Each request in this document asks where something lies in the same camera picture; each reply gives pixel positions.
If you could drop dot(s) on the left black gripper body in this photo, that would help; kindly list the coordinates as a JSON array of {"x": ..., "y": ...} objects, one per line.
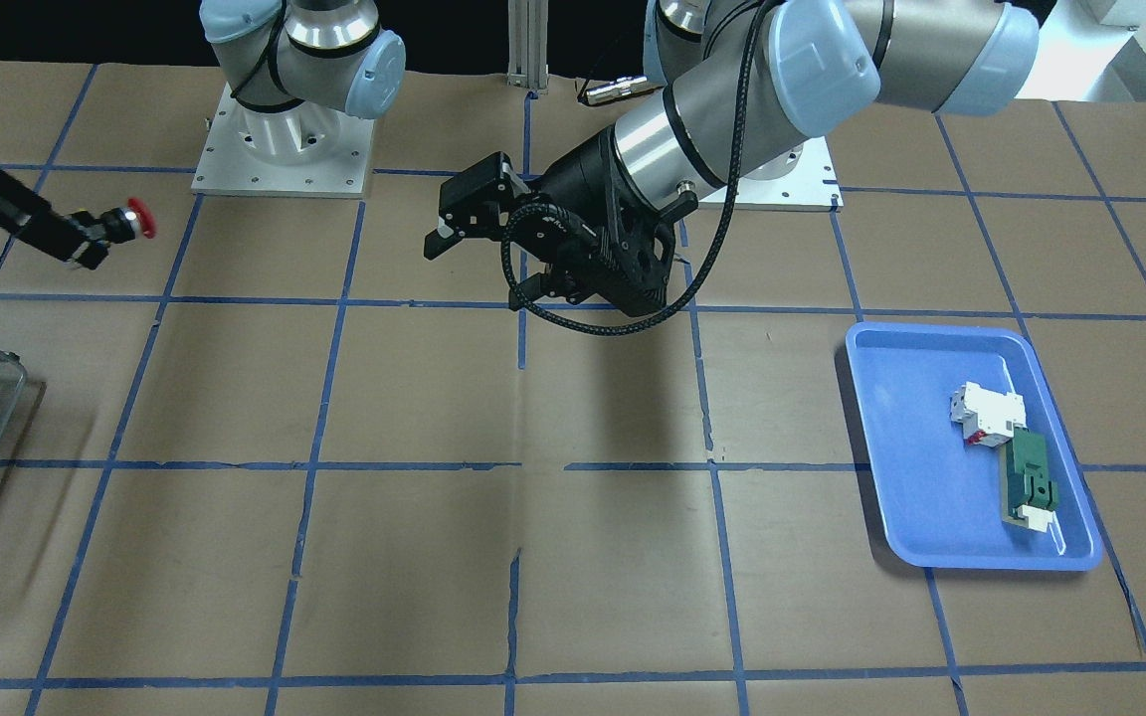
[{"x": 580, "y": 171}]

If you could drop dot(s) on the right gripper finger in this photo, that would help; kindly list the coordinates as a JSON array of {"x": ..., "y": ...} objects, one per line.
[
  {"x": 112, "y": 226},
  {"x": 88, "y": 255}
]

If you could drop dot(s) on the red emergency stop button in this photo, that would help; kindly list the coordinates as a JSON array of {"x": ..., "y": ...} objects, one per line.
[{"x": 143, "y": 223}]

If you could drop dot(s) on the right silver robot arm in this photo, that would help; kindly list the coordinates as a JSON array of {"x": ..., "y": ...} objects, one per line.
[{"x": 306, "y": 82}]

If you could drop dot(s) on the blue plastic tray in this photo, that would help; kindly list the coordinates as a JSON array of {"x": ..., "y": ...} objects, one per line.
[{"x": 939, "y": 498}]

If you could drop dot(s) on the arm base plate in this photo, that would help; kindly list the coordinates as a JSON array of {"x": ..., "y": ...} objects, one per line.
[
  {"x": 801, "y": 180},
  {"x": 307, "y": 151}
]

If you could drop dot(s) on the aluminium frame post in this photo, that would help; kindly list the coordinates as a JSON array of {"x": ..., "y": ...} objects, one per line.
[{"x": 526, "y": 37}]

